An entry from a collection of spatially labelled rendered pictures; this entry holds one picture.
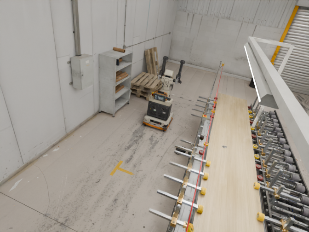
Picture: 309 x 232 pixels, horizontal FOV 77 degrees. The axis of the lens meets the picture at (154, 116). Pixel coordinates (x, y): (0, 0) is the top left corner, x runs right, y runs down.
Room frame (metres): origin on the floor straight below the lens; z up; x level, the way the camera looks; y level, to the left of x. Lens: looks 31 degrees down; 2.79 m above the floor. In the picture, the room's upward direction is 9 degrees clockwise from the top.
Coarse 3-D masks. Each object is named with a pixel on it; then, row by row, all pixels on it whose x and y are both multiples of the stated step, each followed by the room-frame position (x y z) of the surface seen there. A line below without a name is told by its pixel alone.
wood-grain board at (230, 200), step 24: (216, 120) 3.34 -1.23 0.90; (240, 120) 3.51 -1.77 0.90; (216, 144) 2.56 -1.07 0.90; (240, 144) 2.67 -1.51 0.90; (216, 168) 2.00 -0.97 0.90; (240, 168) 2.07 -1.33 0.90; (216, 192) 1.59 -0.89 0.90; (240, 192) 1.65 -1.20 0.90; (216, 216) 1.28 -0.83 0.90; (240, 216) 1.32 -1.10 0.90
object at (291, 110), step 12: (252, 48) 2.57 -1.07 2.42; (264, 60) 1.75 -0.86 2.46; (264, 72) 1.47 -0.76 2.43; (276, 72) 1.39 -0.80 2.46; (276, 84) 1.11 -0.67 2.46; (276, 96) 0.99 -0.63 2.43; (288, 96) 0.93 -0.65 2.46; (288, 108) 0.78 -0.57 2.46; (300, 108) 0.80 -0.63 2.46; (288, 120) 0.72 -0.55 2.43; (300, 120) 0.68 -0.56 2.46; (300, 132) 0.60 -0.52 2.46; (300, 144) 0.55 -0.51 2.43; (300, 156) 0.52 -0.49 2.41
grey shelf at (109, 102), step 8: (104, 56) 4.30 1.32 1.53; (112, 56) 4.31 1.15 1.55; (120, 56) 4.45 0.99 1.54; (128, 56) 5.11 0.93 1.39; (104, 64) 4.30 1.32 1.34; (112, 64) 4.24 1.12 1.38; (120, 64) 4.74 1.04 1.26; (128, 64) 4.87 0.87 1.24; (104, 72) 4.30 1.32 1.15; (112, 72) 4.24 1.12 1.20; (128, 72) 5.10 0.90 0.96; (104, 80) 4.30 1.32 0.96; (112, 80) 4.24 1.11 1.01; (120, 80) 4.60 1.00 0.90; (128, 80) 5.10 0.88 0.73; (104, 88) 4.30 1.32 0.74; (112, 88) 4.24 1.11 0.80; (128, 88) 5.02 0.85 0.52; (104, 96) 4.30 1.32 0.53; (112, 96) 4.24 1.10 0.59; (120, 96) 5.16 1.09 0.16; (104, 104) 4.30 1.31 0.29; (112, 104) 4.24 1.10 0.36; (120, 104) 4.71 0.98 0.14; (112, 112) 4.23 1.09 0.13
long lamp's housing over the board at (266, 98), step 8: (248, 48) 2.90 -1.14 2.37; (248, 56) 2.48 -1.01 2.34; (256, 64) 1.91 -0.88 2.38; (256, 72) 1.69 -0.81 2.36; (256, 80) 1.51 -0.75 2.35; (264, 80) 1.43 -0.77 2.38; (264, 88) 1.25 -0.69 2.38; (264, 96) 1.15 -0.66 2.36; (272, 96) 1.14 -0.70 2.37; (264, 104) 1.14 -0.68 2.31; (272, 104) 1.13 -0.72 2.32
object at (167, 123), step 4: (172, 112) 4.49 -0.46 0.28; (144, 116) 4.08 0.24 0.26; (148, 116) 4.08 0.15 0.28; (152, 116) 4.11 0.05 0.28; (172, 116) 4.41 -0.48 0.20; (144, 120) 4.05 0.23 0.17; (156, 120) 3.98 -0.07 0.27; (160, 120) 4.00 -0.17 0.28; (164, 120) 4.03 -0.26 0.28; (168, 120) 4.07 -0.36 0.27; (148, 124) 4.01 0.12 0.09; (152, 124) 3.99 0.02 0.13; (156, 124) 3.96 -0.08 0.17; (164, 124) 3.91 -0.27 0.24; (168, 124) 4.07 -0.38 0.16; (160, 128) 3.92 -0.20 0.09; (164, 128) 3.91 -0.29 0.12
